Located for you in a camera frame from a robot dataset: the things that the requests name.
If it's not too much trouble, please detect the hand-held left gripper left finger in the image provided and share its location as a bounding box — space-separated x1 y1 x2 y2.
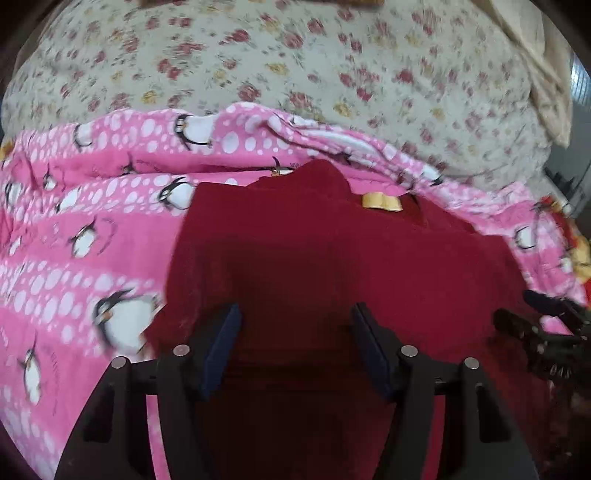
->
54 303 243 480

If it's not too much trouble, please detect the red and yellow printed cloth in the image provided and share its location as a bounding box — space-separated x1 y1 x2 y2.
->
538 194 591 308

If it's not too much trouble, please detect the beige cloth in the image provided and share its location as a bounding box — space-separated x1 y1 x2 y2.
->
485 0 575 148

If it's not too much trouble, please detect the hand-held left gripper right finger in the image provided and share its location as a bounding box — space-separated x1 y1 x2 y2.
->
351 302 540 480

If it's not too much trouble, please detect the pink penguin print blanket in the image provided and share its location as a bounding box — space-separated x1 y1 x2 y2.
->
0 102 589 480

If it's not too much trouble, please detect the floral bed sheet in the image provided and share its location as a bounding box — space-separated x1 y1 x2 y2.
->
0 0 561 195

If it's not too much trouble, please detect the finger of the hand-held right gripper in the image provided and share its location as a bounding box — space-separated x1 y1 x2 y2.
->
493 308 591 384
523 290 591 324

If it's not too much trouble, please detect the dark red garment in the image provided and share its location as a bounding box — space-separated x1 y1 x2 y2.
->
147 159 578 480

